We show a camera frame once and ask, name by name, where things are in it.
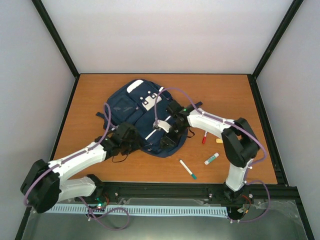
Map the black left frame post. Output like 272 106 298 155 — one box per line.
31 0 80 75

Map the light blue slotted cable duct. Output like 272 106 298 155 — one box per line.
47 203 228 218

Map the black right frame post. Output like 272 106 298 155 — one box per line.
251 0 305 79

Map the black frame post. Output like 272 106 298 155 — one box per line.
251 0 305 79
31 0 80 75

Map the green white glue stick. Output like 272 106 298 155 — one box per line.
204 152 219 165

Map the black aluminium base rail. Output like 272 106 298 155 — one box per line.
74 181 300 207

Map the navy blue student backpack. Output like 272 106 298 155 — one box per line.
106 79 191 158

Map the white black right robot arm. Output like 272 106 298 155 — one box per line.
153 101 263 203

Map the metal front base plate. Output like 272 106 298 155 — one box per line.
16 201 314 240

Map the red capped white marker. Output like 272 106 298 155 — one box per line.
202 131 208 144

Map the green capped white marker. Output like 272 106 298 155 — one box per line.
179 159 197 180

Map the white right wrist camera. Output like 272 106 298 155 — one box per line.
153 119 172 133

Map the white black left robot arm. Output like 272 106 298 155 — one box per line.
20 122 143 214

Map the yellow highlighter pen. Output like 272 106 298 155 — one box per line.
216 138 223 144

